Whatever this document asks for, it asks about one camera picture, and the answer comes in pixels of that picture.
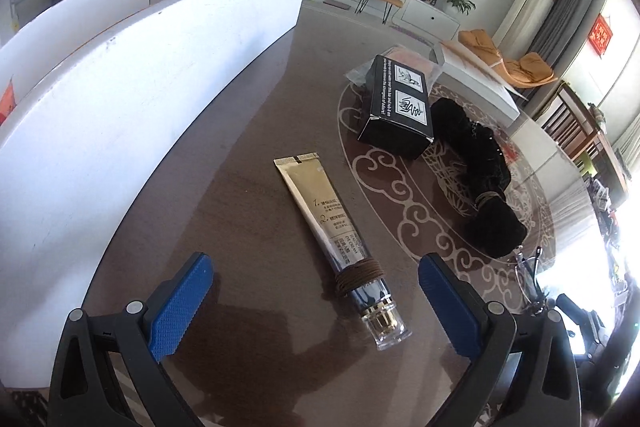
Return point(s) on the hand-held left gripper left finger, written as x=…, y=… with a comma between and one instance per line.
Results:
x=180, y=307

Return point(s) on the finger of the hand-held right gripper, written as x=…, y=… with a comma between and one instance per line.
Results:
x=570, y=307

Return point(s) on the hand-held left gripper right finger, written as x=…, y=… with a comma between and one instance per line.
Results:
x=450, y=307

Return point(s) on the eyelash curler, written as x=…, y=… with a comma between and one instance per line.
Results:
x=522, y=272

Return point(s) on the black velvet scrunchie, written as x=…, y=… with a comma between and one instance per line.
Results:
x=465, y=147

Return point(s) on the gold cosmetic tube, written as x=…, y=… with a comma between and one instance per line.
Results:
x=320, y=207

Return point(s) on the black cardboard box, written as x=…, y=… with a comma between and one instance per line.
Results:
x=390, y=137

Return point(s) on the wooden chair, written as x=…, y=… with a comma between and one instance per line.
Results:
x=575, y=132

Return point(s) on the white foam board partition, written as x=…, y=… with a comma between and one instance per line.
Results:
x=100, y=132

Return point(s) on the white flat box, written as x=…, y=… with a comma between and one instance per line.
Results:
x=480, y=77

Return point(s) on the orange rocking chair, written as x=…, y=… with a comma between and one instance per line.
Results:
x=530, y=69

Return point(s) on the clear plastic bag with orange sheets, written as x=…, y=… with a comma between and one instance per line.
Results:
x=405, y=56

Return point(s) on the grey curtain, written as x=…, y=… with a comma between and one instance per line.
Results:
x=565, y=12

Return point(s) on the standing air conditioner with cover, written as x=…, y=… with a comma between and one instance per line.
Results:
x=530, y=2

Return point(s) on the dark flat floor pad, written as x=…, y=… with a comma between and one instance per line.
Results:
x=336, y=4

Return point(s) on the red wall hanging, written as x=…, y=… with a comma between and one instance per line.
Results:
x=601, y=34

